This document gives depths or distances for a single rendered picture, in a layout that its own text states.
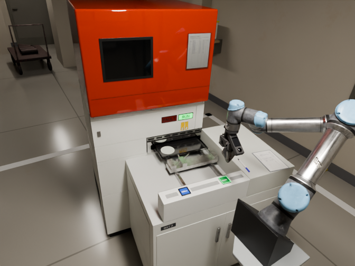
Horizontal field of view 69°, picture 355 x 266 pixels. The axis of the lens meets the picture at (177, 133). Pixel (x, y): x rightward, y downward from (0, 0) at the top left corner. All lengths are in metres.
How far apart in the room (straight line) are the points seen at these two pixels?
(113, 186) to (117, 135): 0.44
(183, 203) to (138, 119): 0.66
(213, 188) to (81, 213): 1.58
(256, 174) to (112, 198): 1.11
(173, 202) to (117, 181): 0.73
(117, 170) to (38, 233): 1.05
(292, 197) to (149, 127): 1.06
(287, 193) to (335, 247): 1.71
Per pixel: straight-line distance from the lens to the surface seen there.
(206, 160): 1.83
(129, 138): 1.83
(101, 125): 1.74
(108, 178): 1.99
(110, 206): 2.19
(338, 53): 3.39
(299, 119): 1.40
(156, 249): 1.66
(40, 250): 2.60
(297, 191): 1.17
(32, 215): 2.89
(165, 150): 1.87
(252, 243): 1.41
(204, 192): 1.47
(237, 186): 1.59
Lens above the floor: 1.97
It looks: 31 degrees down
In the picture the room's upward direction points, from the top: 3 degrees clockwise
